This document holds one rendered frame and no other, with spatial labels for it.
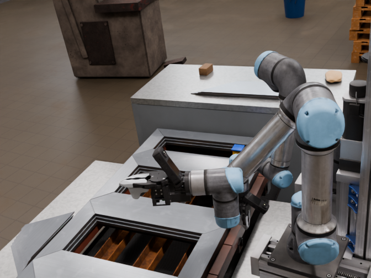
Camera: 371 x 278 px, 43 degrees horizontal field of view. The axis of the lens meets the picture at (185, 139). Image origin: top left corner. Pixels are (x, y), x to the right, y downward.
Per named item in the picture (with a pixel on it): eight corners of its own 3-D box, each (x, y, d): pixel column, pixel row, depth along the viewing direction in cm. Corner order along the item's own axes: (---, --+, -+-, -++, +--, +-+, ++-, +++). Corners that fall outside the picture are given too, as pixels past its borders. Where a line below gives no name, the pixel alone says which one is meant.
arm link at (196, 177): (202, 176, 133) (204, 164, 140) (186, 177, 133) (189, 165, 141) (205, 199, 135) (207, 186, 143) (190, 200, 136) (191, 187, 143)
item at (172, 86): (131, 103, 302) (130, 97, 300) (170, 69, 348) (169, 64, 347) (343, 118, 249) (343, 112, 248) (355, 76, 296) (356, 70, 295)
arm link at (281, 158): (321, 65, 164) (296, 188, 183) (301, 57, 173) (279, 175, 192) (294, 67, 159) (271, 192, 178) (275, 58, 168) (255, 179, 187)
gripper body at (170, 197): (150, 207, 138) (191, 204, 136) (146, 180, 135) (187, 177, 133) (154, 194, 145) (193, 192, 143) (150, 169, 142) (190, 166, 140)
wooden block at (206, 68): (206, 75, 317) (206, 68, 314) (199, 75, 320) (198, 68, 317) (213, 70, 324) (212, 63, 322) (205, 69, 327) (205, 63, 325)
